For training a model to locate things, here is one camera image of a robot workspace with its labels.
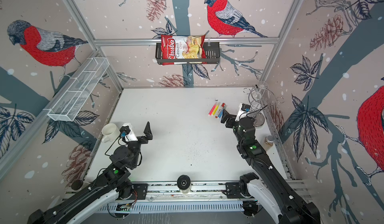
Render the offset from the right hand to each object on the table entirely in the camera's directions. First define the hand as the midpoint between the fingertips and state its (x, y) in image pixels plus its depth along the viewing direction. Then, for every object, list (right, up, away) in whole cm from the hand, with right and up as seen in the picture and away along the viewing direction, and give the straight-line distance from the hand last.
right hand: (230, 109), depth 79 cm
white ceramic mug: (-72, -15, +11) cm, 74 cm away
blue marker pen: (0, -4, +26) cm, 26 cm away
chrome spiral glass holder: (+25, +7, +19) cm, 32 cm away
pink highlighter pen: (-7, -1, +29) cm, 30 cm away
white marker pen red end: (+2, +2, +32) cm, 32 cm away
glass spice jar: (+21, -17, +1) cm, 27 cm away
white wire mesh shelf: (-82, +11, 0) cm, 83 cm away
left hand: (-46, -5, -5) cm, 46 cm away
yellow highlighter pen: (-4, -1, +28) cm, 29 cm away
